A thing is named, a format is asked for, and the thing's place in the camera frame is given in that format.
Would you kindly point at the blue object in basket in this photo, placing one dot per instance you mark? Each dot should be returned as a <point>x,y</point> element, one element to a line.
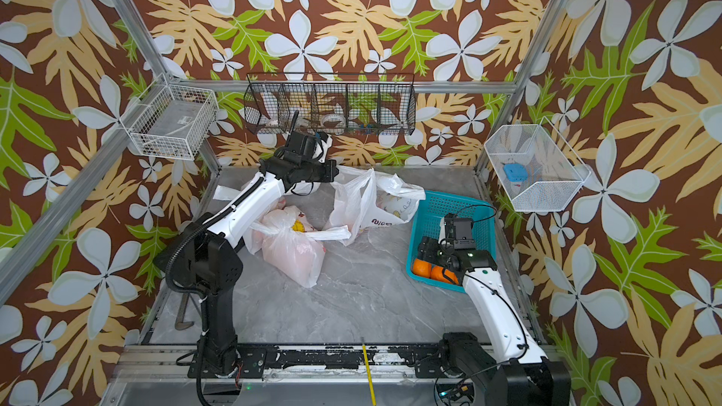
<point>515,173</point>

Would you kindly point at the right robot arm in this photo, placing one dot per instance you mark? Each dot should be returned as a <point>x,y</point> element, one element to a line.
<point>516,371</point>

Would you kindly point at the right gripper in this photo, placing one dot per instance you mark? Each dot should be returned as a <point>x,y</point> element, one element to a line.
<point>427,248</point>

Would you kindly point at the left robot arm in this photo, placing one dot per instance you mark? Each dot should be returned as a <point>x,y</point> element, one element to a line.
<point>203,259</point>

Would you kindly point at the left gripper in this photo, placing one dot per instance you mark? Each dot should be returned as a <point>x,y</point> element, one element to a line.
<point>330,174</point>

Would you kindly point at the white wire basket right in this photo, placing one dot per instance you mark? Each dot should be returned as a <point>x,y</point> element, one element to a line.
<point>556,172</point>

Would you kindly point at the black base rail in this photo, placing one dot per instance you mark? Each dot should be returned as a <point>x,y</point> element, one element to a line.
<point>258,361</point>

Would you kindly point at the black wire basket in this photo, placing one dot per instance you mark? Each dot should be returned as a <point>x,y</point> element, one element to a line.
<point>334,103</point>

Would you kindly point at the teal plastic basket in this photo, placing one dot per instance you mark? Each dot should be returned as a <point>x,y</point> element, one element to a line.
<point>426,223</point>

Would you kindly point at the white wire basket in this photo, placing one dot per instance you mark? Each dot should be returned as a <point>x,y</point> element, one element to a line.
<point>556,172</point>
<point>170,120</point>

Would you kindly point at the printed white plastic bag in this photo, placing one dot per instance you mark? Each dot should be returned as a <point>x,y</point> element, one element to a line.
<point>234,182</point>

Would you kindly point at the white wire basket left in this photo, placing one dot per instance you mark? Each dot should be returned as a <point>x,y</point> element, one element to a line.
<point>170,120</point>

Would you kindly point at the yellow stick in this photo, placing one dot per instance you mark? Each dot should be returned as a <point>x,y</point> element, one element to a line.
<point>368,375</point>

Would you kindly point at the orange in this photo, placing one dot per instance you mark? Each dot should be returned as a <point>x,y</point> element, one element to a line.
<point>421,268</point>
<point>444,275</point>

